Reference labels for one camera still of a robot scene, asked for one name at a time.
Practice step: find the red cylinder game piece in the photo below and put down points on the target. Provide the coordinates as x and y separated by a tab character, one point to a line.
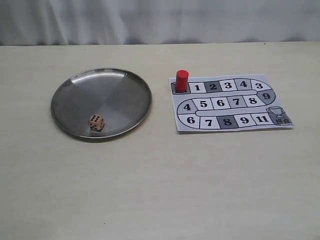
181	84

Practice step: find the wooden die black pips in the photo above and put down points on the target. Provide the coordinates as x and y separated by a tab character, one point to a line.
96	122

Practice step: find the round stainless steel plate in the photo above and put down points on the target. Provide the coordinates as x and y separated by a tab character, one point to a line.
120	96

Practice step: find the paper board game sheet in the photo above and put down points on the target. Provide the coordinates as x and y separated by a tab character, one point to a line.
228	103

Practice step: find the white curtain backdrop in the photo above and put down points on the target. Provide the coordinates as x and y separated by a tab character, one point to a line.
125	22

